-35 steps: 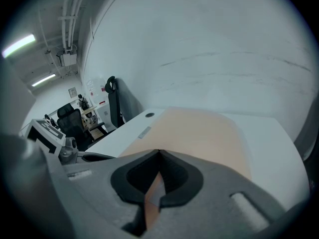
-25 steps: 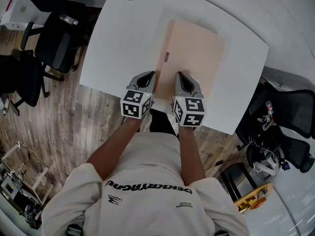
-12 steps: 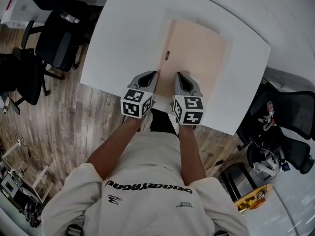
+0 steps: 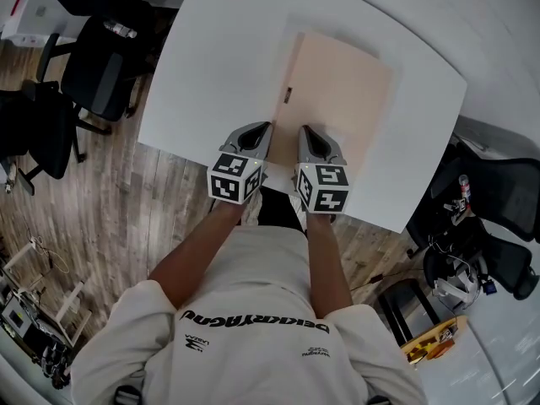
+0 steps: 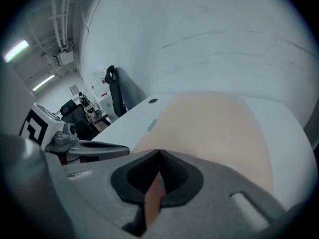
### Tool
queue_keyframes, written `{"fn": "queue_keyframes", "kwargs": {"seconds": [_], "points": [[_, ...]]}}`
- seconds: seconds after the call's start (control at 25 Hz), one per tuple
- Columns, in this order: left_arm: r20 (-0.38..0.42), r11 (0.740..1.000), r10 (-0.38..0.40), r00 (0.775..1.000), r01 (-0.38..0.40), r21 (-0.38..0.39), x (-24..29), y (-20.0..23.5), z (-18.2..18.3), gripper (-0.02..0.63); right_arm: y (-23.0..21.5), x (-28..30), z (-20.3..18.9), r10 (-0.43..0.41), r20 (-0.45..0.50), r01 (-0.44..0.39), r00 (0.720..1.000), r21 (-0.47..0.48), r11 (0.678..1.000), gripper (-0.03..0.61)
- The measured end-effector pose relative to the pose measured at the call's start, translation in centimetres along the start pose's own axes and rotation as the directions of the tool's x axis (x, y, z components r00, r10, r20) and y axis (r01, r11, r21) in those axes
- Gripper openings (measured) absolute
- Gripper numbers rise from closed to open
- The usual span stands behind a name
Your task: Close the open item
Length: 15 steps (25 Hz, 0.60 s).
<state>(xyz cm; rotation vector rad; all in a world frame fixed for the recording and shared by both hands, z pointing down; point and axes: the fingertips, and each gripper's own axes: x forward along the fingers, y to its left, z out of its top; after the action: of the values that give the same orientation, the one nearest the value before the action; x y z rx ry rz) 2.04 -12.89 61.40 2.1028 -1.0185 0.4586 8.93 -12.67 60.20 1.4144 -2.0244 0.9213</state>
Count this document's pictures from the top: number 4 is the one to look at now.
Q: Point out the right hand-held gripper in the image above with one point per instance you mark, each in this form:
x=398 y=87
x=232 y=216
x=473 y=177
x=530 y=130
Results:
x=325 y=188

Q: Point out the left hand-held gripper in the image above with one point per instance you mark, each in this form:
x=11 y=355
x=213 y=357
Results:
x=230 y=179

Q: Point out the beige cloth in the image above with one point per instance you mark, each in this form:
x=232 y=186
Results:
x=337 y=95

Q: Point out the person's right forearm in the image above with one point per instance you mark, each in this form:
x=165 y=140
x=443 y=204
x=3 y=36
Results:
x=327 y=264

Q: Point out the person's left forearm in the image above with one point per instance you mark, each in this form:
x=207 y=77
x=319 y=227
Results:
x=198 y=255

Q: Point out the person's left shoe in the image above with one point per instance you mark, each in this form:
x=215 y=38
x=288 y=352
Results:
x=252 y=207

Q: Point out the person's black trousers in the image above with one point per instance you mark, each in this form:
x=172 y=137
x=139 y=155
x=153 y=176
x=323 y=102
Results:
x=276 y=209

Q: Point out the red label bottle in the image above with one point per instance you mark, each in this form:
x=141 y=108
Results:
x=464 y=188

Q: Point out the small black and white tool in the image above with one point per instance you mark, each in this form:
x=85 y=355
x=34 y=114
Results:
x=460 y=211

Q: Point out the clear plastic water bottle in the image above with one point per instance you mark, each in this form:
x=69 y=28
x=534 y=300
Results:
x=120 y=29

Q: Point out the light grey desk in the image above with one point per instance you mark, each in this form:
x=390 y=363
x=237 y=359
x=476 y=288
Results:
x=498 y=135

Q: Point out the black metal stool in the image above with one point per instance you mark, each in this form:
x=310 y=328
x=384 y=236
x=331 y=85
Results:
x=407 y=310

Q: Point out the black mesh office chair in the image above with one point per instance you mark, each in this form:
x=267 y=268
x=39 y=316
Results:
x=502 y=260
x=506 y=188

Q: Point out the white headset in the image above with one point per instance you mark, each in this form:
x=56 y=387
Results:
x=455 y=287

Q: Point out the person's cream printed sweatshirt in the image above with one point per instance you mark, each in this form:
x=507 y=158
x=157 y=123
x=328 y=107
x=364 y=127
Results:
x=253 y=352

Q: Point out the small blue item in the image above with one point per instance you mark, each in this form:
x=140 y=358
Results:
x=489 y=288

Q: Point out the round wooden board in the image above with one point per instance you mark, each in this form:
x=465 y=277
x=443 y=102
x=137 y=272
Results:
x=434 y=340

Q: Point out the white wooden rack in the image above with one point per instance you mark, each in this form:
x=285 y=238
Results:
x=63 y=310

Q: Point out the white cabinet with red labels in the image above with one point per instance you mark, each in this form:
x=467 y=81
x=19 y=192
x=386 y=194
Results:
x=29 y=15

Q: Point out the grey electronics box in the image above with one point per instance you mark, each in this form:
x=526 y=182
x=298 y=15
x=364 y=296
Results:
x=14 y=316

